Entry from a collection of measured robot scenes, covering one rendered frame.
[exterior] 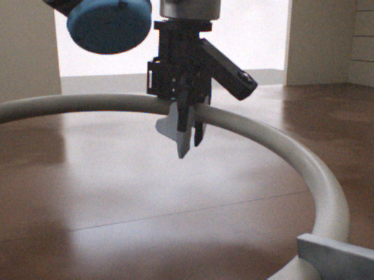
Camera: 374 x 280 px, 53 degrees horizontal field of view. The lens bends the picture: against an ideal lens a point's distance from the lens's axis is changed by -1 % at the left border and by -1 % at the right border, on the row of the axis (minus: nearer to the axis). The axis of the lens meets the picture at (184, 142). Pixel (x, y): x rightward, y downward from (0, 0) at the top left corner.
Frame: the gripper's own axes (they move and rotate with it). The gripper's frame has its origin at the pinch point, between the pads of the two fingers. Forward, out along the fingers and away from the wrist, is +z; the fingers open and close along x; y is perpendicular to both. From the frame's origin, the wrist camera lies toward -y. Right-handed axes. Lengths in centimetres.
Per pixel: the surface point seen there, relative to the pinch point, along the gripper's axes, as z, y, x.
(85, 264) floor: 103, 78, -59
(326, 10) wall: 5, 67, -794
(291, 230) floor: 101, -6, -136
